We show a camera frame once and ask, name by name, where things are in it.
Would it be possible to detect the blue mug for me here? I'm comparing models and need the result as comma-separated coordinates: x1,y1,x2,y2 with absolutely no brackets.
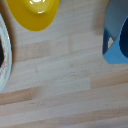
102,0,128,65

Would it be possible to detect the white plate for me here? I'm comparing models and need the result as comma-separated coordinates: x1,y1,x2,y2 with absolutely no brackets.
0,13,14,93

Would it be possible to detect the yellow bowl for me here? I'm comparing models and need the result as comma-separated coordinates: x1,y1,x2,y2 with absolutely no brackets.
5,0,61,33

